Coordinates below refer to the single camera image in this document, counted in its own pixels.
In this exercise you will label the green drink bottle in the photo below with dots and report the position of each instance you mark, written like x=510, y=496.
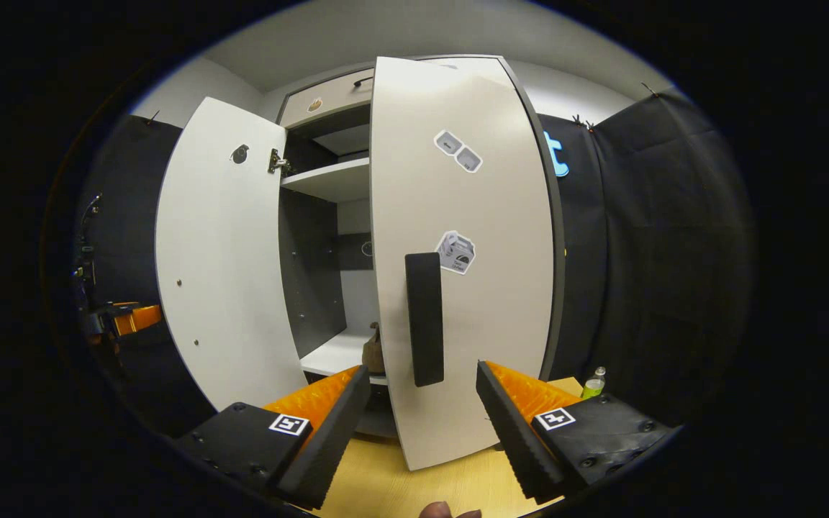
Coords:
x=593, y=386

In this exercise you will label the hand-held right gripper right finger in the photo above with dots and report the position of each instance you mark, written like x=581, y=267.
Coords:
x=512, y=432

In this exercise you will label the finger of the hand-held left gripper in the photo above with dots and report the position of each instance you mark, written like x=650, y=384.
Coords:
x=139, y=319

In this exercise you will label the black backdrop cloth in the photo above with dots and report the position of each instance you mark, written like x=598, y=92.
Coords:
x=134, y=216
x=659, y=273

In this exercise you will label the white shoe cabinet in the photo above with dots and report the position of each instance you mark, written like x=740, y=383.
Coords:
x=314, y=244

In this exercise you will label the metal door hinge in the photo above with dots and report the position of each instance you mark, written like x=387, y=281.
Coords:
x=278, y=162

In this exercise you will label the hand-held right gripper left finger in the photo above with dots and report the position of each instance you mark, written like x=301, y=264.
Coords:
x=328, y=435

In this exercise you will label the brown fuzzy slipper shoe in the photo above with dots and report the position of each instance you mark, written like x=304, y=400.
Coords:
x=373, y=352

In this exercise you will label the beige cabinet drawer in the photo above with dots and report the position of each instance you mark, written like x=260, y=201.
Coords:
x=328, y=97

